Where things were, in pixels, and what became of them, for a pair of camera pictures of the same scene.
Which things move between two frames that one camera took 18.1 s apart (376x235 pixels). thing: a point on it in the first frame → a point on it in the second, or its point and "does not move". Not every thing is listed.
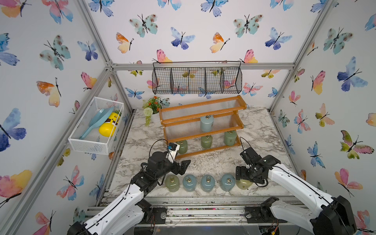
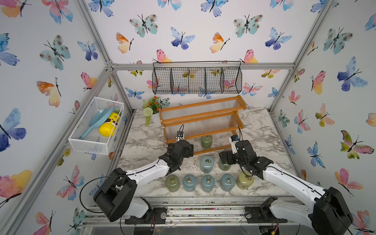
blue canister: (207, 183) does not move
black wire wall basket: (197, 77) does not move
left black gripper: (181, 168) → (190, 151)
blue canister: (206, 123) → (206, 163)
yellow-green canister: (244, 184) does not move
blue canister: (189, 182) does not move
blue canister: (227, 182) does not move
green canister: (172, 183) does not move
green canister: (230, 137) → (223, 167)
